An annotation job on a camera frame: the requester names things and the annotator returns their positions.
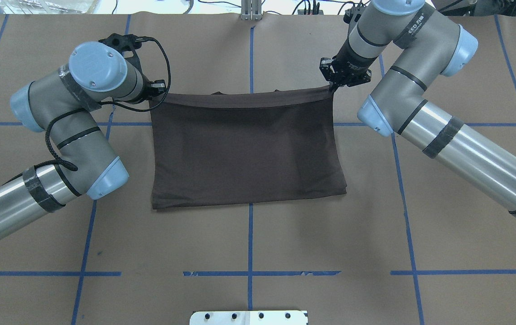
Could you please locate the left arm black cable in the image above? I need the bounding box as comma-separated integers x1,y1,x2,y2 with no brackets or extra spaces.
45,37,172,172

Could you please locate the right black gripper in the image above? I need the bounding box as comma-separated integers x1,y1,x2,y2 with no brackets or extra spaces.
319,43,372,94

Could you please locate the aluminium frame post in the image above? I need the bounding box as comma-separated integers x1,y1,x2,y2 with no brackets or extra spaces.
241,0,263,21

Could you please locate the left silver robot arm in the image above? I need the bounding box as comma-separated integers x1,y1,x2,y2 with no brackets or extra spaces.
0,33,171,239

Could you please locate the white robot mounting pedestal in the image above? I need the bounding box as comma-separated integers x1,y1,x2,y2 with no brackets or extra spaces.
189,309,309,325

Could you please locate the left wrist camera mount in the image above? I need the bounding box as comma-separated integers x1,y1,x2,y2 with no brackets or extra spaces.
99,33,154,60

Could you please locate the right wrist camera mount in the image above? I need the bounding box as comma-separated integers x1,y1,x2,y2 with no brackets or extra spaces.
343,5,366,24

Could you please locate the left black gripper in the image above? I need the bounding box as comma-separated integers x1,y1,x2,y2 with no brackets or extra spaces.
139,75,168,102

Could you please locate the dark brown t-shirt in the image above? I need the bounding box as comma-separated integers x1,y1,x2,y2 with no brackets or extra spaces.
151,86,347,210

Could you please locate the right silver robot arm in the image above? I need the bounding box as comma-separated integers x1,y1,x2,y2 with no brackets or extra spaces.
319,0,516,218

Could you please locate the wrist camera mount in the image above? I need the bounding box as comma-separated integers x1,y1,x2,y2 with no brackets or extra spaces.
343,5,366,24
99,33,154,60

